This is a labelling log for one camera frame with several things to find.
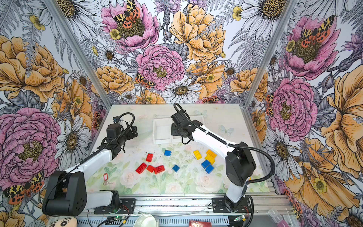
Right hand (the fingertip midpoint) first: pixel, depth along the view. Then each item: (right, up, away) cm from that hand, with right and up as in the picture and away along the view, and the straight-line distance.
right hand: (176, 132), depth 87 cm
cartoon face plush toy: (-50, -37, -22) cm, 66 cm away
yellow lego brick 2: (+21, -15, +5) cm, 27 cm away
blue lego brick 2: (0, -21, -1) cm, 21 cm away
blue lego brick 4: (+19, -21, -1) cm, 29 cm away
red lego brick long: (-22, -22, 0) cm, 31 cm away
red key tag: (-41, -25, -3) cm, 48 cm away
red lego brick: (-18, -16, +5) cm, 25 cm away
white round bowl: (-14, -41, -17) cm, 46 cm away
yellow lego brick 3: (+22, -19, +3) cm, 29 cm away
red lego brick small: (-16, -22, 0) cm, 27 cm away
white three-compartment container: (-13, +1, +25) cm, 28 cm away
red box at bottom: (+12, -40, -20) cm, 46 cm away
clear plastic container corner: (+50, -39, -16) cm, 65 cm away
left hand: (-30, 0, +4) cm, 30 cm away
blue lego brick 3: (+17, -19, +1) cm, 26 cm away
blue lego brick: (-6, -14, +7) cm, 17 cm away
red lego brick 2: (-10, -22, -1) cm, 24 cm away
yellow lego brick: (+13, -15, +5) cm, 21 cm away
